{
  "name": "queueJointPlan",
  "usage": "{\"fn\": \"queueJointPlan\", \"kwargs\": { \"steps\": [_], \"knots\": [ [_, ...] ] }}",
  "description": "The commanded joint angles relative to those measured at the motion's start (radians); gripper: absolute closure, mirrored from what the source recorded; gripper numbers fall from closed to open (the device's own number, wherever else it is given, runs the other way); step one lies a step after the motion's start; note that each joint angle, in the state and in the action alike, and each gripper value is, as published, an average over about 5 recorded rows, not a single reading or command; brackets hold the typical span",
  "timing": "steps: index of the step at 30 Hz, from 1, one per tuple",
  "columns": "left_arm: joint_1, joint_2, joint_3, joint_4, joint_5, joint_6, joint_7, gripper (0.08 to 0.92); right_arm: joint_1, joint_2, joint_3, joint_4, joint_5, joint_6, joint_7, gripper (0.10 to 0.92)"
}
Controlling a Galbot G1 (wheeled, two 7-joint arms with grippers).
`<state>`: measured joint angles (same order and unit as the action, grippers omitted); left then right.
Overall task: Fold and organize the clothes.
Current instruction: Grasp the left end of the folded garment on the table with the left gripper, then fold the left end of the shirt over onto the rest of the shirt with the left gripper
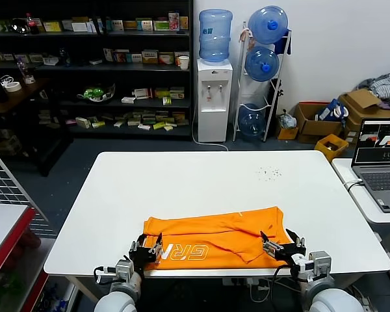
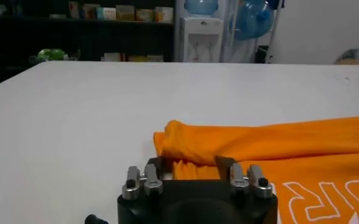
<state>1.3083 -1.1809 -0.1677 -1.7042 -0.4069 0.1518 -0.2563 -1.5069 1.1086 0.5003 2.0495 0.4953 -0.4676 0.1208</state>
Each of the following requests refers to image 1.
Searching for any grey laptop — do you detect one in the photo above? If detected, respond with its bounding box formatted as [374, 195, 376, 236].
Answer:
[351, 118, 390, 214]

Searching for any white water dispenser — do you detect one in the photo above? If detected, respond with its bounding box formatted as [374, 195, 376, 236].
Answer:
[196, 58, 234, 143]

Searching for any yellow plastic crate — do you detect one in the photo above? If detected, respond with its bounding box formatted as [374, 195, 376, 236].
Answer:
[315, 133, 350, 163]

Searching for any pile of grey clothes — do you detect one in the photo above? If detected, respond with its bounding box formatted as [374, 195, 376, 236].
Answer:
[357, 73, 390, 111]

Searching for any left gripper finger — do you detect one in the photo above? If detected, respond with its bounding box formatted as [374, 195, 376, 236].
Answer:
[131, 233, 147, 253]
[151, 232, 164, 257]

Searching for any blue shopping bag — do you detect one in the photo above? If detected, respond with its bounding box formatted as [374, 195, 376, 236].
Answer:
[317, 98, 350, 123]

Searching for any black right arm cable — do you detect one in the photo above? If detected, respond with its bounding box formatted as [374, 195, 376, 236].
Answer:
[270, 265, 290, 309]

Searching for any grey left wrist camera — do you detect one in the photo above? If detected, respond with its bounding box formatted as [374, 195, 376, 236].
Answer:
[115, 259, 135, 279]

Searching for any white wire grid panel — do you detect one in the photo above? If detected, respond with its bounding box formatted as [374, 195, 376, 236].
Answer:
[0, 140, 49, 224]

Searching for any white metal jug rack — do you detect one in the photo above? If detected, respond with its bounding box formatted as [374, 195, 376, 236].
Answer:
[233, 21, 293, 143]

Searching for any white dispenser power cable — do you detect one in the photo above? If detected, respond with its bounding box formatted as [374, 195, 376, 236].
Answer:
[193, 100, 230, 152]

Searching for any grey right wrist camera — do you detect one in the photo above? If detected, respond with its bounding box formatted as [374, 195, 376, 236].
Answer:
[308, 250, 332, 277]

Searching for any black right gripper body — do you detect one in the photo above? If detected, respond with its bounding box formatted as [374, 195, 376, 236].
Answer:
[274, 243, 308, 265]

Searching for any small yellow box with bag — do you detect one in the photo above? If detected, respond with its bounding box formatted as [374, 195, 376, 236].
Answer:
[277, 110, 299, 140]

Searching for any open brown cardboard box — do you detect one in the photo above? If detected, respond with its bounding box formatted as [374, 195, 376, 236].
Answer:
[294, 101, 344, 144]

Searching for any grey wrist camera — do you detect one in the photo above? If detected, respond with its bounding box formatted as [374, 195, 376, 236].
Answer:
[308, 250, 332, 277]
[115, 259, 135, 279]

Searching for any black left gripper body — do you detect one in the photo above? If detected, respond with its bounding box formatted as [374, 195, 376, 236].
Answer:
[129, 246, 159, 265]

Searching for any brown wooden table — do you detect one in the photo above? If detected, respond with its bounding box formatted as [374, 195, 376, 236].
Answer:
[0, 77, 74, 176]

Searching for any white laptop cable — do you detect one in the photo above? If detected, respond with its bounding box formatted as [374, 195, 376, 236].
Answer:
[344, 178, 365, 191]

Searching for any orange t-shirt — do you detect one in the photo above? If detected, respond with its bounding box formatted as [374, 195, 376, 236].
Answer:
[142, 205, 292, 270]

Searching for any black shelving unit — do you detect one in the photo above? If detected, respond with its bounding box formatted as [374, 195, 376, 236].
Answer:
[0, 0, 195, 141]

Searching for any large brown cardboard box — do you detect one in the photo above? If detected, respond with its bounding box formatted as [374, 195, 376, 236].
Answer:
[339, 89, 390, 144]

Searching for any upright blue water jug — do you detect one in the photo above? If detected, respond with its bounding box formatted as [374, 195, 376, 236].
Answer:
[199, 8, 234, 64]

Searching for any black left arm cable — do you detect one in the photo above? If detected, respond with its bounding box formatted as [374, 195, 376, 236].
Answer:
[93, 266, 118, 285]

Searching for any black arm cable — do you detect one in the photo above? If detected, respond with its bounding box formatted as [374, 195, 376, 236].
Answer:
[93, 266, 118, 285]
[270, 265, 290, 309]

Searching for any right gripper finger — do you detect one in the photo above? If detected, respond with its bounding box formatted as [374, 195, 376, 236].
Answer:
[285, 229, 306, 250]
[259, 231, 282, 257]

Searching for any red and white shelf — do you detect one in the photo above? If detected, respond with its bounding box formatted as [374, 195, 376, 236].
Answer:
[0, 203, 49, 312]

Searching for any cola bottle red cap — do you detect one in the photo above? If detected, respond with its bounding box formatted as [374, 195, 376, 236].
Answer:
[25, 12, 40, 35]

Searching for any white side table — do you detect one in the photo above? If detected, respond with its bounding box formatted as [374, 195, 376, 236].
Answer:
[331, 158, 390, 282]

